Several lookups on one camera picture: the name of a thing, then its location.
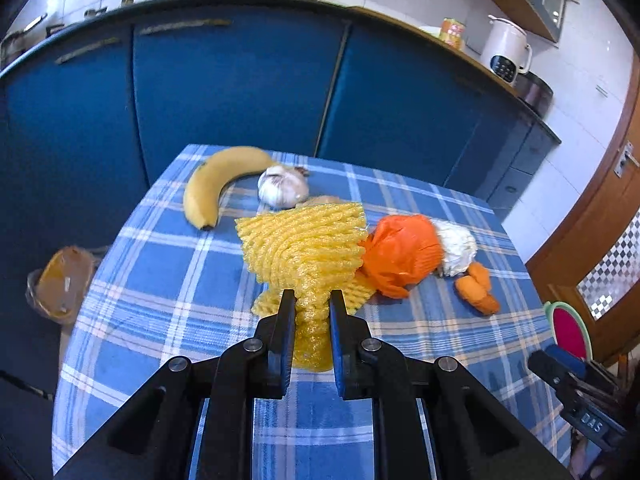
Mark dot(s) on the person's right hand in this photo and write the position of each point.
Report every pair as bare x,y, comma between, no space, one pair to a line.
585,460

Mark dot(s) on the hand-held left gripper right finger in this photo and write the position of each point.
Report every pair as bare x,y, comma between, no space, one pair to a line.
338,355

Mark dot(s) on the yellow can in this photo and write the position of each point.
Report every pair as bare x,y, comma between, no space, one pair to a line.
452,34

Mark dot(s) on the white foam net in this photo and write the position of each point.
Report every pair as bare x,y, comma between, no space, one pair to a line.
457,247

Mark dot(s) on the white garlic bulb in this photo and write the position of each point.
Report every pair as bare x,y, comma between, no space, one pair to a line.
282,187

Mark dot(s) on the wooden door with glass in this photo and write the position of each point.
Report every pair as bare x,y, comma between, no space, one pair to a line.
590,240

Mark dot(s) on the orange plastic bag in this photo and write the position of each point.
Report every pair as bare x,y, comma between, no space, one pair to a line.
402,255

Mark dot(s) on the red basin with green rim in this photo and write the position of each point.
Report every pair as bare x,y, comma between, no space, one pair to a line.
570,332

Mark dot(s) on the yellow banana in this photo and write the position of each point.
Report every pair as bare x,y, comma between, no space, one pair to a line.
210,180

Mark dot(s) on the blue kitchen base cabinets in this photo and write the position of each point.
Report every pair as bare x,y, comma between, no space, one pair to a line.
225,85

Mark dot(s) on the dark rice cooker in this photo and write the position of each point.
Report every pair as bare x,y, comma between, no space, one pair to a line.
535,95

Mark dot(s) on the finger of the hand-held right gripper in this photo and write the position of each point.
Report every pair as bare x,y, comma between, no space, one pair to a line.
565,357
547,370

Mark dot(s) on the blue plaid tablecloth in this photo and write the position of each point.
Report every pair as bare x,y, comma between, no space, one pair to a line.
165,285

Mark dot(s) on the yellow foam fruit net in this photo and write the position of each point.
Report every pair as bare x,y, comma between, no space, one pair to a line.
305,250

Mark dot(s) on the orange peel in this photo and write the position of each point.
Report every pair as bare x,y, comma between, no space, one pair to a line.
477,290

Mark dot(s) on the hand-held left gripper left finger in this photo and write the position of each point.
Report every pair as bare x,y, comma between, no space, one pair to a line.
284,350

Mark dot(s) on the ginger root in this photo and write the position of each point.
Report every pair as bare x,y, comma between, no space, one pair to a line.
322,201

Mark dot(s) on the white electric kettle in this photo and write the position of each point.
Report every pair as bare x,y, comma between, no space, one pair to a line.
505,50

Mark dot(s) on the brown paper bag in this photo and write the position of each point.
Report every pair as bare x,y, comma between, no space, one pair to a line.
62,282

